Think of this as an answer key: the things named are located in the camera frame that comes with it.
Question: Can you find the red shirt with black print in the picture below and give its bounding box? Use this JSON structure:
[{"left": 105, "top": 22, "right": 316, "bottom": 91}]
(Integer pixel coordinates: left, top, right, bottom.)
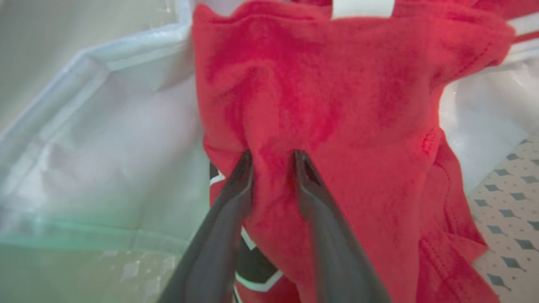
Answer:
[{"left": 192, "top": 0, "right": 539, "bottom": 303}]

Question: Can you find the white basket handle strap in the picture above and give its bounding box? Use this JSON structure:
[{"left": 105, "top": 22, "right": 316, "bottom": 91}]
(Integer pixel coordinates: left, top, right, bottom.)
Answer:
[{"left": 331, "top": 0, "right": 395, "bottom": 20}]

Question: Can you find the white translucent laundry basket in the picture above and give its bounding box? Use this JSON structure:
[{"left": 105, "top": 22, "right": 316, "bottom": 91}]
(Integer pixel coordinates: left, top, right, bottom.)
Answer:
[{"left": 0, "top": 0, "right": 539, "bottom": 303}]

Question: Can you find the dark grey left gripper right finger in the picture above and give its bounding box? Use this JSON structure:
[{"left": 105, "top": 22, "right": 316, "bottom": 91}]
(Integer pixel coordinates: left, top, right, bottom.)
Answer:
[{"left": 293, "top": 149, "right": 391, "bottom": 303}]

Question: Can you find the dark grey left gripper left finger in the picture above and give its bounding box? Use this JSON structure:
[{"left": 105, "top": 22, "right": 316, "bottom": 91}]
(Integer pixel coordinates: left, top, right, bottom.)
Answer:
[{"left": 157, "top": 150, "right": 254, "bottom": 303}]

